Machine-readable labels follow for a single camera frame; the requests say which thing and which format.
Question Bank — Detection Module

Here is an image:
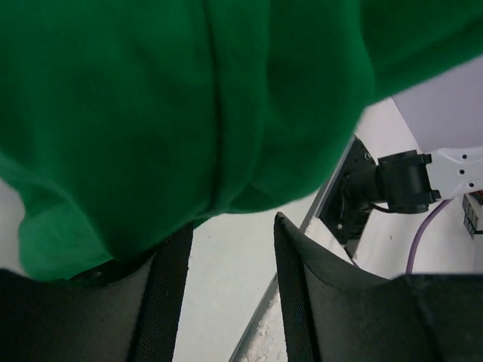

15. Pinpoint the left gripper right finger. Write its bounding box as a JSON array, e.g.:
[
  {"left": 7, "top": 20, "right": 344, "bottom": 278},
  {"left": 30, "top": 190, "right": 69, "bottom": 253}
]
[{"left": 274, "top": 214, "right": 482, "bottom": 361}]

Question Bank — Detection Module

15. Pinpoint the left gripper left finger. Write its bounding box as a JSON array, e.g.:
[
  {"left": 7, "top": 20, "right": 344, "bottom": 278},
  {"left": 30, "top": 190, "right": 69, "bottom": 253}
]
[{"left": 1, "top": 225, "right": 193, "bottom": 361}]

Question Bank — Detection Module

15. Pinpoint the green t shirt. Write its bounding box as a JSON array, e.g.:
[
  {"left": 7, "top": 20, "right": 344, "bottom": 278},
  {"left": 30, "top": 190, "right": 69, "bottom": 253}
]
[{"left": 1, "top": 1, "right": 482, "bottom": 281}]

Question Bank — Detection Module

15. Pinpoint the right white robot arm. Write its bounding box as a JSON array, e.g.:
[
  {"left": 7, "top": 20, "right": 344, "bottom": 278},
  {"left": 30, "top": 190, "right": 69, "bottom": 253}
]
[{"left": 343, "top": 146, "right": 482, "bottom": 214}]

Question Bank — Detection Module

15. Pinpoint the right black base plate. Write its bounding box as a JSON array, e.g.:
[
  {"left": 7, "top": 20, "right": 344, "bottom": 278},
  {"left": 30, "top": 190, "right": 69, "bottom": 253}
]
[{"left": 315, "top": 137, "right": 375, "bottom": 246}]

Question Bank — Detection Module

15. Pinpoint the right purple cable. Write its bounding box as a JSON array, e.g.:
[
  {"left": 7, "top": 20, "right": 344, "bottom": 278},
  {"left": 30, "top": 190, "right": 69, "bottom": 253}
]
[{"left": 408, "top": 198, "right": 454, "bottom": 274}]

